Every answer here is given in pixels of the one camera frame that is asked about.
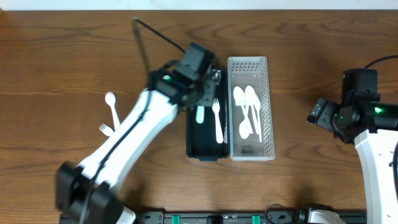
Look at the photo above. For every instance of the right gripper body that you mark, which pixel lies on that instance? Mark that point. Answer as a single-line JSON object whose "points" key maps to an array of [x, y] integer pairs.
{"points": [[321, 111]]}

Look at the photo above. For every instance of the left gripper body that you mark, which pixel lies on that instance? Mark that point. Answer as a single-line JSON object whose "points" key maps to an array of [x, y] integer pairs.
{"points": [[210, 90]]}

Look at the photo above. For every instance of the white plastic fork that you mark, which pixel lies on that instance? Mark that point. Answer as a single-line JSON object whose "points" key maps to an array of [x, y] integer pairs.
{"points": [[216, 109]]}

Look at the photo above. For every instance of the light blue plastic fork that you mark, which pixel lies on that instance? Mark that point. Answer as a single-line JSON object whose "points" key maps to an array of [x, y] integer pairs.
{"points": [[200, 114]]}

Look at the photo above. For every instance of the white plastic spoon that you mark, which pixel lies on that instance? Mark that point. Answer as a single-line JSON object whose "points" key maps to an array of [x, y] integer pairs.
{"points": [[245, 128], [251, 95], [257, 105], [239, 96]]}

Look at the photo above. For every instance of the clear white plastic basket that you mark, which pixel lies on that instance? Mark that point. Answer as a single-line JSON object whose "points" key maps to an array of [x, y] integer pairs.
{"points": [[244, 71]]}

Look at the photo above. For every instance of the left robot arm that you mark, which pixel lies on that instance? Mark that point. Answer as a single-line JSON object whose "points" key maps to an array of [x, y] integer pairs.
{"points": [[88, 192]]}

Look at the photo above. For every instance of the white fork under arm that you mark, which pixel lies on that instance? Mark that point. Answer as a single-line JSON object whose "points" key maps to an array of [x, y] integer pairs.
{"points": [[106, 130]]}

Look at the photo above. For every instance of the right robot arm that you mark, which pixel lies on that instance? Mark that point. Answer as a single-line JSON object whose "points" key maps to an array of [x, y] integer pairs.
{"points": [[371, 127]]}

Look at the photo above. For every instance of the dark green plastic basket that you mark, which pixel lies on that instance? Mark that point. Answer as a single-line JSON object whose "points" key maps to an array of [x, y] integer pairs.
{"points": [[201, 137]]}

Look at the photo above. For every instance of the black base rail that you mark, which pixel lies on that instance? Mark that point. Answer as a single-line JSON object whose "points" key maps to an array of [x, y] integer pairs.
{"points": [[274, 214]]}

